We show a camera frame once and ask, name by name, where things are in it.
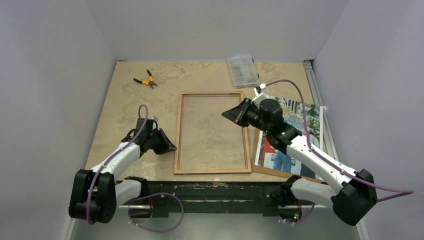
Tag blue wooden picture frame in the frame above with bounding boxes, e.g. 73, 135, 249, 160
173, 91, 253, 175

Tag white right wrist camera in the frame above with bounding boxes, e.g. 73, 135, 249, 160
252, 83, 268, 104

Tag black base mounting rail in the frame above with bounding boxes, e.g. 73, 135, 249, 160
121, 181, 303, 222

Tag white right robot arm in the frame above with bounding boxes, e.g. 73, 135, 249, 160
221, 98, 378, 226

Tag colour photo print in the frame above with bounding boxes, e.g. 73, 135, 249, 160
251, 96, 324, 180

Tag aluminium right side rail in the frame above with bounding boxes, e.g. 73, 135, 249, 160
303, 60, 339, 161

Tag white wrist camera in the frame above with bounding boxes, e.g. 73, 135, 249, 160
252, 83, 268, 104
151, 115, 159, 122

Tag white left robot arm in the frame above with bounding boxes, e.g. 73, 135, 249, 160
68, 118, 177, 224

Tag brown cardboard backing board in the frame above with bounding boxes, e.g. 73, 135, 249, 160
251, 129, 306, 178

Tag clear plastic screw box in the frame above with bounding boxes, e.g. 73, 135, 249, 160
227, 55, 259, 89

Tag clear acrylic sheet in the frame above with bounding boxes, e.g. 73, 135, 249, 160
178, 94, 249, 171

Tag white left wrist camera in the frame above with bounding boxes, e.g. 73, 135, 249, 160
151, 115, 159, 122

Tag orange black pliers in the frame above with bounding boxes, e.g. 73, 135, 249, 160
133, 69, 158, 89

